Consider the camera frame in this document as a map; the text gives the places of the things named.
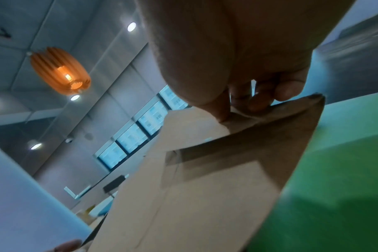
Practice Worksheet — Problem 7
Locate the person's right hand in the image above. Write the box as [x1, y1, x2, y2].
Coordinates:
[136, 0, 356, 123]

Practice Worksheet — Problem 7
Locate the orange slatted pendant lamp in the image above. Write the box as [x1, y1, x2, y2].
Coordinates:
[29, 46, 92, 96]

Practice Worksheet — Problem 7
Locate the black monitor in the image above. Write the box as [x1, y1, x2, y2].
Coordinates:
[103, 174, 129, 194]

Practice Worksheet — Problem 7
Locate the person's left hand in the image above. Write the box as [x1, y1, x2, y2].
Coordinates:
[53, 240, 83, 252]

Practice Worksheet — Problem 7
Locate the window with dark frame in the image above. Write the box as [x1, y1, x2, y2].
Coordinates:
[94, 84, 190, 171]

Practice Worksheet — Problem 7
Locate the brown cardboard box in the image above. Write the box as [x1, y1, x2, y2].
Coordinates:
[82, 93, 326, 252]

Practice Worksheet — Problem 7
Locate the white frame stand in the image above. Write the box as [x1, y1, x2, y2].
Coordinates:
[63, 185, 92, 199]

